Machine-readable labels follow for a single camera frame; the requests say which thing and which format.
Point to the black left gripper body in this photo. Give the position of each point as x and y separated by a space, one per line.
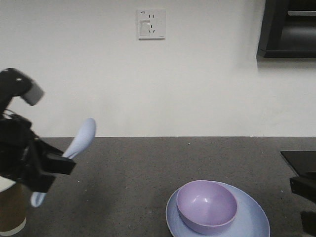
18 147

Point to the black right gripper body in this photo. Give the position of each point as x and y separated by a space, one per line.
306 187

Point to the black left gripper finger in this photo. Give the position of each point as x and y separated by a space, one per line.
38 181
52 160

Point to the brown paper cup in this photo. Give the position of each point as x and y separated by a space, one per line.
12 208

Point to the light blue plastic spoon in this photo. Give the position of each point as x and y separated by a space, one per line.
82 140

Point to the purple plastic bowl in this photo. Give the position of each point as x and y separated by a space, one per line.
206 207

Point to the light blue plate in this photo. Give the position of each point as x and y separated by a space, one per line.
250 221

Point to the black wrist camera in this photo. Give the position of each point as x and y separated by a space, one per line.
14 83

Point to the white wall socket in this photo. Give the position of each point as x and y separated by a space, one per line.
151 24

